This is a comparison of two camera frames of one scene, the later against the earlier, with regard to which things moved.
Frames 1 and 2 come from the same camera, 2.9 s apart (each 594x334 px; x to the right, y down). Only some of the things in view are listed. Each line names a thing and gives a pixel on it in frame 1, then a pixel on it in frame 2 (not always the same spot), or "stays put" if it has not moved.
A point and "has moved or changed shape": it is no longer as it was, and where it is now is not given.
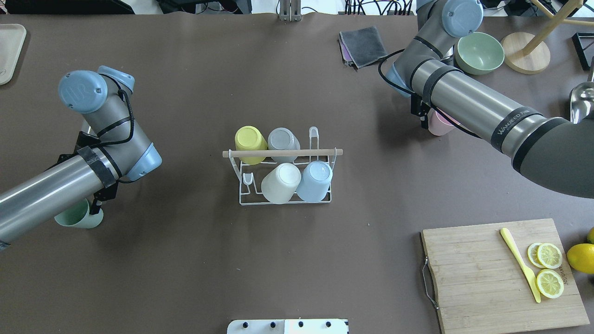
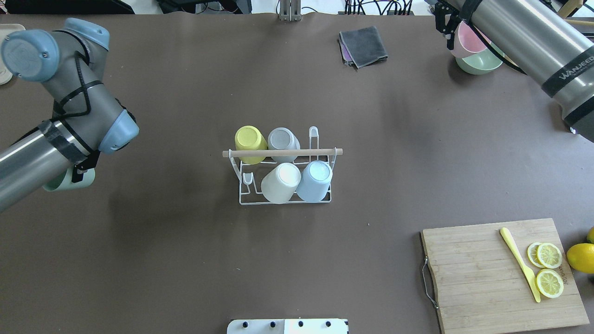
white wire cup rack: x=285 y=176 stays put
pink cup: x=437 y=125 → x=466 y=41
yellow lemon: x=580 y=257 stays put
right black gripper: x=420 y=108 → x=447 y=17
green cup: x=79 y=216 has moved or changed shape
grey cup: x=280 y=138 stays put
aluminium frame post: x=290 y=10 stays put
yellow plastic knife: x=528 y=272 stays put
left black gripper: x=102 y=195 → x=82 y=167
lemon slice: x=550 y=255 stays put
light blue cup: x=315 y=181 stays put
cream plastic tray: x=12 y=38 stays put
